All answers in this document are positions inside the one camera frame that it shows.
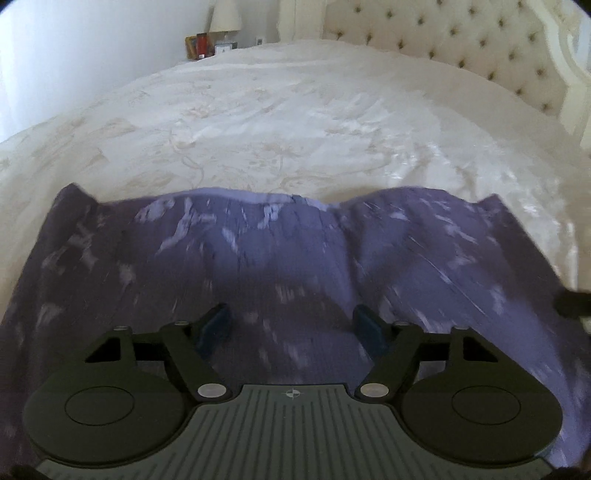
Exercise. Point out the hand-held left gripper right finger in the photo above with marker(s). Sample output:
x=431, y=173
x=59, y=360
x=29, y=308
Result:
x=369, y=330

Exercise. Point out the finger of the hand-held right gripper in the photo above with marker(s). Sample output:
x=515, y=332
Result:
x=575, y=302

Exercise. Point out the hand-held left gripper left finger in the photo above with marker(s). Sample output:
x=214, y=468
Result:
x=214, y=325

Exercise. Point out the purple patterned garment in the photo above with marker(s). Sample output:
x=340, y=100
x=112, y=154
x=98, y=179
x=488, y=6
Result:
x=295, y=258

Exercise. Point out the white floral bedspread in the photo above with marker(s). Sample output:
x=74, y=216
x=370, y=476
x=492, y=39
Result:
x=277, y=115

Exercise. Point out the small white clock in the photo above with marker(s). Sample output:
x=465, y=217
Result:
x=225, y=46

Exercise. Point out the cream tufted headboard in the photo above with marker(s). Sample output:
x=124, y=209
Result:
x=461, y=37

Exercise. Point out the white table lamp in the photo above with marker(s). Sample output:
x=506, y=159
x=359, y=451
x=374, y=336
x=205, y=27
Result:
x=225, y=16

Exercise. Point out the small picture frame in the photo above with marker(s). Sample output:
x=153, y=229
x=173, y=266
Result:
x=190, y=47

